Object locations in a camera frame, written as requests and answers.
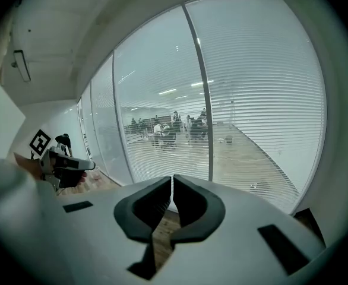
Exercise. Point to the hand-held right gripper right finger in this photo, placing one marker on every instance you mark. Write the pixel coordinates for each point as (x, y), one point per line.
(209, 212)

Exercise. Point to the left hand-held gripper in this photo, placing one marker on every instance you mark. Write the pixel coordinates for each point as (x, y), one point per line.
(47, 162)

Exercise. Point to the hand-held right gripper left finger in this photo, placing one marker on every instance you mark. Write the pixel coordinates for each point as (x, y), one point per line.
(129, 215)

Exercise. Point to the person's left forearm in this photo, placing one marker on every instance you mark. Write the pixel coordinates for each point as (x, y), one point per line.
(28, 166)

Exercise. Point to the person's left hand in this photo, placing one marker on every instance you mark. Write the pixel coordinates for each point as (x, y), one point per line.
(83, 177)

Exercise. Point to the glass door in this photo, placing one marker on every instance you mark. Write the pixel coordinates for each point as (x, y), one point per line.
(85, 123)

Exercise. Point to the small grey bin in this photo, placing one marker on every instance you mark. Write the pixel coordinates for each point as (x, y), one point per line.
(229, 139)

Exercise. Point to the white ceiling fixture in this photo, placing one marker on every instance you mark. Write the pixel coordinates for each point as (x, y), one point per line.
(22, 65)

